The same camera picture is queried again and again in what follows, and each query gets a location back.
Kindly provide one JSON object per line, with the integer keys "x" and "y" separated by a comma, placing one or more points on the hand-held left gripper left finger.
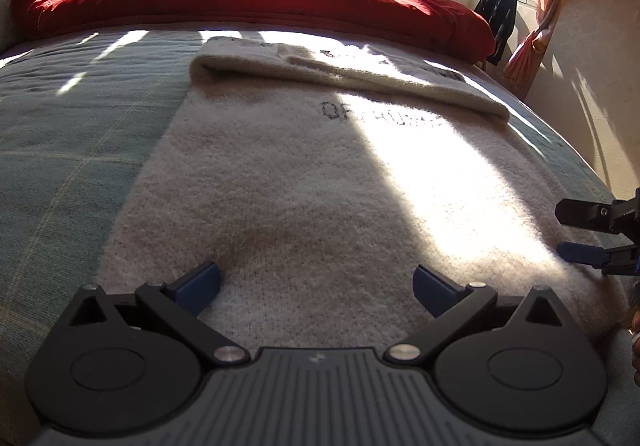
{"x": 197, "y": 283}

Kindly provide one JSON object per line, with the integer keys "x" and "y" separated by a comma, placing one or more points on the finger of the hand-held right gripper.
{"x": 585, "y": 215}
{"x": 580, "y": 252}

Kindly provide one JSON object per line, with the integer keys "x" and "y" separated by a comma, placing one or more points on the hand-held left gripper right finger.
{"x": 435, "y": 288}

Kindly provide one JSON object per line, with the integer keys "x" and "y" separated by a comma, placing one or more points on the red duvet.
{"x": 225, "y": 0}

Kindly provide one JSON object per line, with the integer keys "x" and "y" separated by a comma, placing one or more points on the black jacket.
{"x": 497, "y": 15}

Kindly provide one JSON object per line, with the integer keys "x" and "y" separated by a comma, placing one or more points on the orange curtain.
{"x": 545, "y": 10}

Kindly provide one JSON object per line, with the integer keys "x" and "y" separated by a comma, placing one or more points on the cream knitted sweater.
{"x": 300, "y": 186}

